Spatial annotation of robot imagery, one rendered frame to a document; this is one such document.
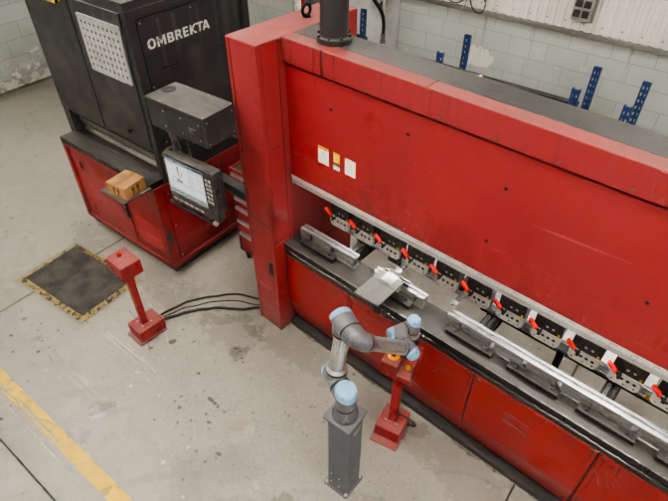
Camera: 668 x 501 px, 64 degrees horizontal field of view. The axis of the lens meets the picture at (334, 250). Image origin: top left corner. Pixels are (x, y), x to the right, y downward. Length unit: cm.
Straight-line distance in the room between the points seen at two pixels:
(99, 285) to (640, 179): 422
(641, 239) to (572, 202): 30
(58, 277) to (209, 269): 133
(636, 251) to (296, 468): 242
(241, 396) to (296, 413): 43
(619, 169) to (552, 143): 27
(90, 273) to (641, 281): 432
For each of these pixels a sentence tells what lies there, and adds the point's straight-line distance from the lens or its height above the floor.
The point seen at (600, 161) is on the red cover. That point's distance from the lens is 236.
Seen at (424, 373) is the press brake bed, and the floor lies 49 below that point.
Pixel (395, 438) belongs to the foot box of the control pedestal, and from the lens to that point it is 382.
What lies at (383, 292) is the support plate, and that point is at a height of 100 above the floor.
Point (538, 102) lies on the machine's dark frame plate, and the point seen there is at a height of 230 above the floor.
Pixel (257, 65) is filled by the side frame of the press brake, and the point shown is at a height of 220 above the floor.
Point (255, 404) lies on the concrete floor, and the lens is 404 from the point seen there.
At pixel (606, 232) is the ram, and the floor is 195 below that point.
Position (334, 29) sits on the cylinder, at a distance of 302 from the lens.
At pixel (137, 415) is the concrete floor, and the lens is 418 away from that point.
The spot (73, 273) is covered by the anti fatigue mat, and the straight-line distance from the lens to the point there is 536.
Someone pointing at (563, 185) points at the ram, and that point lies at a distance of 248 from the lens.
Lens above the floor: 337
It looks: 41 degrees down
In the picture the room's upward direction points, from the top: straight up
